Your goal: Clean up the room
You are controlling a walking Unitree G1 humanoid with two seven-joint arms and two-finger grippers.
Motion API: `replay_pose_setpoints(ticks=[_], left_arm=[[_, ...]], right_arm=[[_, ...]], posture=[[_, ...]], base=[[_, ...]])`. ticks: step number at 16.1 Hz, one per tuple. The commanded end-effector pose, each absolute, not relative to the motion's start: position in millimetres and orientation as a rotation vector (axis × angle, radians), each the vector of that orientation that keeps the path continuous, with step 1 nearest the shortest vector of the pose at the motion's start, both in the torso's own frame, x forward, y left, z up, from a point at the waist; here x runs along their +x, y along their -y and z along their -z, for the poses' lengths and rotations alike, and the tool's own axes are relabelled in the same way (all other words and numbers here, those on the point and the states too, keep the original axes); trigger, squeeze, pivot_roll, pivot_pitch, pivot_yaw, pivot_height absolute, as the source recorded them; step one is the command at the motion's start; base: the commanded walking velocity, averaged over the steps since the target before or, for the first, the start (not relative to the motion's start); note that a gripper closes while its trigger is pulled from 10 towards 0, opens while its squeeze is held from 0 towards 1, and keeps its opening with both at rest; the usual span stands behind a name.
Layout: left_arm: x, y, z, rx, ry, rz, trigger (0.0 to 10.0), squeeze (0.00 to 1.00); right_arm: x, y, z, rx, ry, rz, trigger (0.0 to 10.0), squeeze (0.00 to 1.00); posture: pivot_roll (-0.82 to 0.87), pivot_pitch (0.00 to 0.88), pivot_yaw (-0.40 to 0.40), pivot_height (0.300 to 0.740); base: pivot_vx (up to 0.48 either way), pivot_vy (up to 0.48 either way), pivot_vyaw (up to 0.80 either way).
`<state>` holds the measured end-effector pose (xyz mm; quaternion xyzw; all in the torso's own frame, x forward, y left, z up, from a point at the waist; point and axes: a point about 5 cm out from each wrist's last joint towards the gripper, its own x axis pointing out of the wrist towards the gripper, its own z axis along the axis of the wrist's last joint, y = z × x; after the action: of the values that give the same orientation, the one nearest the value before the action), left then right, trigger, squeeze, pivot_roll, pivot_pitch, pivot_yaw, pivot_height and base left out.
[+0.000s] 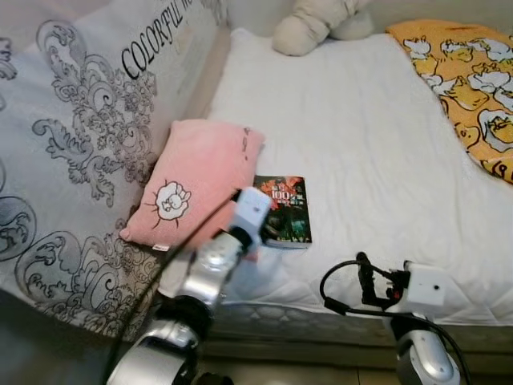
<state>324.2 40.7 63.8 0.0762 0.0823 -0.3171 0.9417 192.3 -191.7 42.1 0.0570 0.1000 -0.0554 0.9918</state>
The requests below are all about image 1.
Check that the dark paperback book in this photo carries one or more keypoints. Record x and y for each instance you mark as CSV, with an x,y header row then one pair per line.
x,y
292,212

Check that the pink plush pillow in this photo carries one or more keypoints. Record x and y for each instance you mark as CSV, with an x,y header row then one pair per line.
x,y
200,168

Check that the yellow egg-print blanket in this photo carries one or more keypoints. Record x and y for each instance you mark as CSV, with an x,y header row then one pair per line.
x,y
473,80

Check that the white quilted mattress pad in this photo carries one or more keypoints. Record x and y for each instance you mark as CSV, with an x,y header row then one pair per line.
x,y
361,160

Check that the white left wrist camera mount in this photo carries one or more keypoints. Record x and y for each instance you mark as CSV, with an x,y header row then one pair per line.
x,y
252,212

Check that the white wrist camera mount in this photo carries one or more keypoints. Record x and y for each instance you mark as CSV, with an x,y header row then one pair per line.
x,y
423,289
252,212

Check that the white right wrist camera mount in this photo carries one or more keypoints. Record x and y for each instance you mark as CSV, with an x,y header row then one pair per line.
x,y
423,289

